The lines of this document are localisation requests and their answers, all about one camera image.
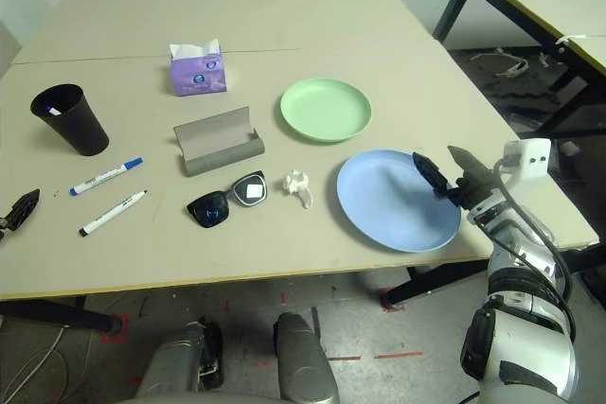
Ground grey left robot leg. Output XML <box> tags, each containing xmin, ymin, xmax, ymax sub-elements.
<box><xmin>136</xmin><ymin>316</ymin><xmax>224</xmax><ymax>395</ymax></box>

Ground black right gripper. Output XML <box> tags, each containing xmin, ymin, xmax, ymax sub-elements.
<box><xmin>411</xmin><ymin>145</ymin><xmax>502</xmax><ymax>211</ymax></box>

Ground black metal table leg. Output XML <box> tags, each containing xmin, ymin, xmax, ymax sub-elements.
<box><xmin>556</xmin><ymin>237</ymin><xmax>606</xmax><ymax>282</ymax></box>
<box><xmin>0</xmin><ymin>297</ymin><xmax>123</xmax><ymax>335</ymax></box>
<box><xmin>382</xmin><ymin>259</ymin><xmax>493</xmax><ymax>309</ymax></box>

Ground white tissue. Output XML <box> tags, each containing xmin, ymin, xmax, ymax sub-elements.
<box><xmin>282</xmin><ymin>168</ymin><xmax>315</xmax><ymax>210</ymax></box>

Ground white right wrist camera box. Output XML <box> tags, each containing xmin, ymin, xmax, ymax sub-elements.
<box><xmin>501</xmin><ymin>137</ymin><xmax>554</xmax><ymax>197</ymax></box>

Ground blue plastic plate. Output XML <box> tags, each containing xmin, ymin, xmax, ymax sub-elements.
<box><xmin>336</xmin><ymin>149</ymin><xmax>463</xmax><ymax>254</ymax></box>

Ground black sunglasses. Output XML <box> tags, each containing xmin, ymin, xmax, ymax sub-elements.
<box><xmin>186</xmin><ymin>170</ymin><xmax>269</xmax><ymax>230</ymax></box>

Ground green plastic plate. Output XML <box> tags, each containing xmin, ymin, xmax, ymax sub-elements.
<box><xmin>279</xmin><ymin>77</ymin><xmax>373</xmax><ymax>144</ymax></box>

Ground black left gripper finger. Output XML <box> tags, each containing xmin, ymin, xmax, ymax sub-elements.
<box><xmin>4</xmin><ymin>188</ymin><xmax>42</xmax><ymax>234</ymax></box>

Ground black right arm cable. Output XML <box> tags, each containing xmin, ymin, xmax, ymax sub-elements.
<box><xmin>491</xmin><ymin>157</ymin><xmax>577</xmax><ymax>343</ymax></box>

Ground black plastic cup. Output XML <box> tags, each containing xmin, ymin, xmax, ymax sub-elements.
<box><xmin>29</xmin><ymin>83</ymin><xmax>111</xmax><ymax>157</ymax></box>

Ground thin white cable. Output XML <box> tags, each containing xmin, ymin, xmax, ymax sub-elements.
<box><xmin>0</xmin><ymin>327</ymin><xmax>67</xmax><ymax>404</ymax></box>

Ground grey glasses case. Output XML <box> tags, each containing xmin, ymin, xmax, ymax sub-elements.
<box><xmin>172</xmin><ymin>107</ymin><xmax>266</xmax><ymax>179</ymax></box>

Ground grey right robot leg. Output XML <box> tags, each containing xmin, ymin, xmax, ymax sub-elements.
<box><xmin>272</xmin><ymin>311</ymin><xmax>340</xmax><ymax>400</ymax></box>

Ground blue cap whiteboard marker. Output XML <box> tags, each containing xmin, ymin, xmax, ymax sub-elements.
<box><xmin>69</xmin><ymin>156</ymin><xmax>145</xmax><ymax>197</ymax></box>

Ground purple tissue pack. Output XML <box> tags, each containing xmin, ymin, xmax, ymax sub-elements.
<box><xmin>169</xmin><ymin>38</ymin><xmax>229</xmax><ymax>97</ymax></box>

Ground black cap whiteboard marker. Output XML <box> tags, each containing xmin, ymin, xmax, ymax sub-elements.
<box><xmin>79</xmin><ymin>189</ymin><xmax>149</xmax><ymax>237</ymax></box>

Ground white plastic strip scrap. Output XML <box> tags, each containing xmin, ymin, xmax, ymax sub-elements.
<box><xmin>471</xmin><ymin>46</ymin><xmax>529</xmax><ymax>79</ymax></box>

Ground grey robot leg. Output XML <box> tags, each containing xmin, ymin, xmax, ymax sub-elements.
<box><xmin>272</xmin><ymin>311</ymin><xmax>340</xmax><ymax>400</ymax></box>
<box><xmin>136</xmin><ymin>316</ymin><xmax>224</xmax><ymax>395</ymax></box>

